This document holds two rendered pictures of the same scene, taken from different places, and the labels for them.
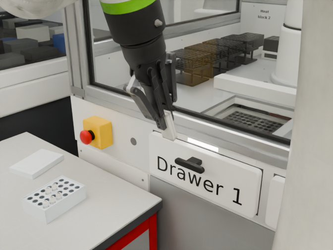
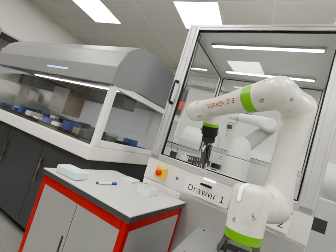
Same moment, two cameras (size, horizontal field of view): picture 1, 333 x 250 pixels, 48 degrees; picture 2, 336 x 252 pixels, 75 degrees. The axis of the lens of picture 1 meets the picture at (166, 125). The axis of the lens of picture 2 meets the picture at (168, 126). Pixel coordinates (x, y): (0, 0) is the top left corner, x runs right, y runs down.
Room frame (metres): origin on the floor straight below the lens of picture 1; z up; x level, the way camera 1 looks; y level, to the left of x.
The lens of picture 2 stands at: (-0.55, 0.50, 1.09)
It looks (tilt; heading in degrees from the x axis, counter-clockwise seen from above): 4 degrees up; 350
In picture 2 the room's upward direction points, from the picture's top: 17 degrees clockwise
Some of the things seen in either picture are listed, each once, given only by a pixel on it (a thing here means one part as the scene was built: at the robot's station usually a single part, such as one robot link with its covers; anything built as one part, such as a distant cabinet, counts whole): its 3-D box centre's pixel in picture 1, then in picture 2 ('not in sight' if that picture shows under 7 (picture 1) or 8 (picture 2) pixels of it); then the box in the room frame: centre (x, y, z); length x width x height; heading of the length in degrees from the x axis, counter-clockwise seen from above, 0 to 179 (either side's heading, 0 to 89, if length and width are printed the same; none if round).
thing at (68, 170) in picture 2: not in sight; (72, 172); (0.71, 0.70, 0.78); 0.15 x 0.10 x 0.04; 57
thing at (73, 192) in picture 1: (54, 198); (148, 190); (0.75, 0.27, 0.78); 0.12 x 0.08 x 0.04; 146
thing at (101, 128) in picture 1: (96, 132); (161, 172); (0.92, 0.19, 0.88); 0.07 x 0.05 x 0.07; 50
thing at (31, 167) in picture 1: (37, 162); (130, 180); (0.94, 0.37, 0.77); 0.13 x 0.09 x 0.02; 153
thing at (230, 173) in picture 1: (198, 171); (206, 190); (0.72, -0.07, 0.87); 0.29 x 0.02 x 0.11; 50
